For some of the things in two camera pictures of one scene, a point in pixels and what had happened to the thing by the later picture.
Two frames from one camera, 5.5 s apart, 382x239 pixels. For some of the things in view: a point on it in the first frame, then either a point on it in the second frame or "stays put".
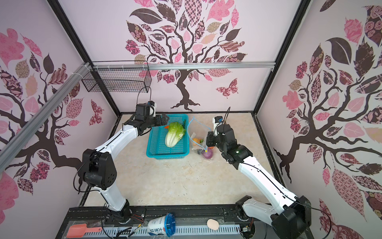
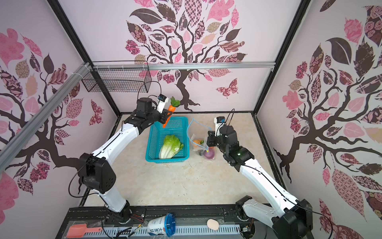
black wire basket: (119, 76) stays put
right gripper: (211, 137) stays put
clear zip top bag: (198, 132) stays put
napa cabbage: (175, 132) -> (171, 145)
